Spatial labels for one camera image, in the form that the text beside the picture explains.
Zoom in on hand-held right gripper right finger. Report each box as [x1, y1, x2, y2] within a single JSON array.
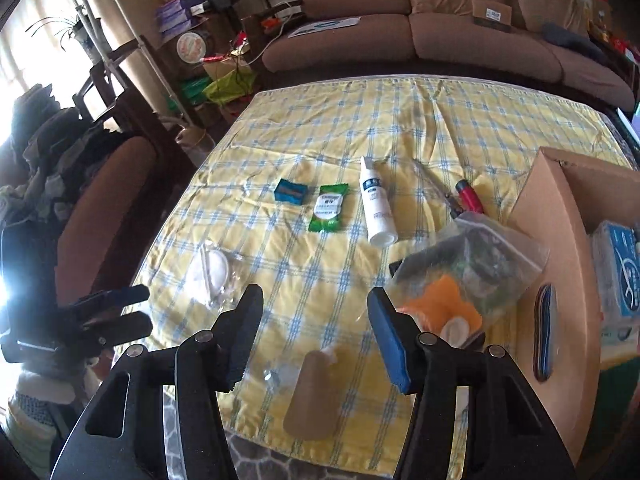
[[367, 287, 576, 480]]

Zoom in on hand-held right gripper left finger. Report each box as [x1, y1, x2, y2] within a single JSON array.
[[50, 284, 264, 480]]

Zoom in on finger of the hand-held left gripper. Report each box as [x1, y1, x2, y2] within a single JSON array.
[[82, 311, 153, 357], [65, 285, 151, 322]]

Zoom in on clear packet with brown card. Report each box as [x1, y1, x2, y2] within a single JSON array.
[[262, 347, 346, 442]]

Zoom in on large cardboard box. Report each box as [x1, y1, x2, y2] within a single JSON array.
[[505, 146, 640, 468]]

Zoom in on person's left hand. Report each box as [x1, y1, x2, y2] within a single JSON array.
[[15, 355, 108, 406]]

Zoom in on white mask in wrapper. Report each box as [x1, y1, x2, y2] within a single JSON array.
[[186, 242, 241, 311]]

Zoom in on brown padded chair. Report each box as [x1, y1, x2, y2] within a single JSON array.
[[52, 132, 171, 306]]

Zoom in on clear zip bag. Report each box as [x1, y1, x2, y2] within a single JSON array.
[[389, 211, 549, 348]]

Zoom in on grey hexagon pattern table cover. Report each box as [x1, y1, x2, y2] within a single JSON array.
[[160, 400, 411, 480]]

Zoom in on white spray bottle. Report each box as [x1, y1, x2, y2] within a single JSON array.
[[360, 156, 399, 247]]

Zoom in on dark blue oblong case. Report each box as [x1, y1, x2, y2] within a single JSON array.
[[533, 284, 557, 382]]

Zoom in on pile of clothes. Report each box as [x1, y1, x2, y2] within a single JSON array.
[[0, 82, 118, 226]]

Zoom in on small blue box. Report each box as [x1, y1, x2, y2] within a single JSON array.
[[274, 178, 307, 206]]

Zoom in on green wipes packet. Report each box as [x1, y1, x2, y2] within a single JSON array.
[[306, 183, 349, 234]]

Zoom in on yellow plaid tablecloth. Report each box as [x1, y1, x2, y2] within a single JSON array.
[[132, 77, 636, 476]]

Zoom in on white blue packet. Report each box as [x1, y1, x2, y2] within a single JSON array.
[[591, 220, 640, 343]]

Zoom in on green bag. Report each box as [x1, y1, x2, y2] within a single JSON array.
[[202, 70, 258, 106]]

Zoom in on round printed tin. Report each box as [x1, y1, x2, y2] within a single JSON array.
[[176, 31, 210, 63]]

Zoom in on potted plant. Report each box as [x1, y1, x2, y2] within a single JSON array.
[[25, 0, 103, 56]]

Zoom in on purple boxes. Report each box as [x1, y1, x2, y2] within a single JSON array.
[[156, 0, 201, 36]]

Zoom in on white pole rack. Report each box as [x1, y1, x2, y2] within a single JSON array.
[[55, 0, 196, 126]]

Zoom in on brown sofa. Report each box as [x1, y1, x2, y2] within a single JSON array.
[[262, 0, 636, 111]]

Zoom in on white blue printed paper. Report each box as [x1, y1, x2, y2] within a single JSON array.
[[287, 17, 362, 40]]

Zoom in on small cardboard box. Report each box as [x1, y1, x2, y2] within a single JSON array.
[[471, 0, 512, 28]]

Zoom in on grey pillow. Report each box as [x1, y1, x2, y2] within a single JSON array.
[[542, 21, 606, 61]]

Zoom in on stack of red boxes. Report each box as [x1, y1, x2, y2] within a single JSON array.
[[590, 0, 640, 61]]

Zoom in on white power cable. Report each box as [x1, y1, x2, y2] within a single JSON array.
[[247, 2, 301, 66]]

